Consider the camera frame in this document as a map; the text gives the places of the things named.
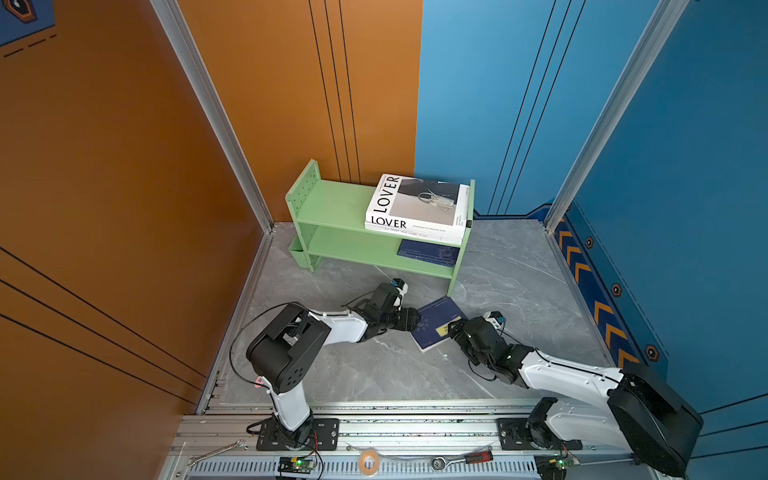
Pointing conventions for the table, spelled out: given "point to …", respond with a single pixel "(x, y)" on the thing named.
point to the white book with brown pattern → (421, 237)
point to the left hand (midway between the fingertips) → (415, 316)
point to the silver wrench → (238, 444)
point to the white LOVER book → (417, 204)
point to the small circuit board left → (292, 465)
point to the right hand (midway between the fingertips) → (448, 334)
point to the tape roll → (361, 463)
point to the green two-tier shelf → (332, 224)
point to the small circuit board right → (554, 467)
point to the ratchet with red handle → (440, 463)
